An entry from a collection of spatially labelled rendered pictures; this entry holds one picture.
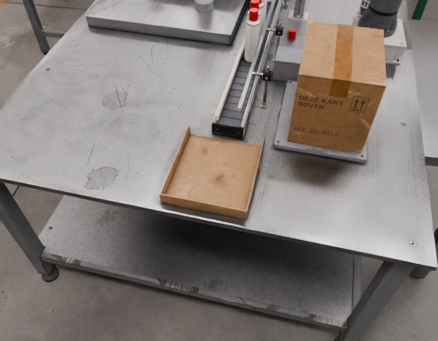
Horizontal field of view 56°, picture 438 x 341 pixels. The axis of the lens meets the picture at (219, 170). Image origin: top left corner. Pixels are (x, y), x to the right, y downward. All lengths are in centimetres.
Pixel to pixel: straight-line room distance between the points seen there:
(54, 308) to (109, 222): 45
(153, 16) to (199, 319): 137
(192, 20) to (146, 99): 51
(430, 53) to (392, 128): 54
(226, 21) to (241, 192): 91
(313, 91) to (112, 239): 113
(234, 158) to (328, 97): 35
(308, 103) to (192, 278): 90
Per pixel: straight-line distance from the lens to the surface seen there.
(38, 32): 345
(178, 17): 196
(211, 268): 179
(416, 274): 218
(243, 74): 159
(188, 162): 132
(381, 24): 183
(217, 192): 124
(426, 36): 212
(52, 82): 176
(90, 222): 201
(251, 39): 160
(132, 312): 199
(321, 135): 134
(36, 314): 211
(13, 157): 150
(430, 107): 170
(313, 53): 130
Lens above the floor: 181
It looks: 49 degrees down
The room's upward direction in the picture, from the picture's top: straight up
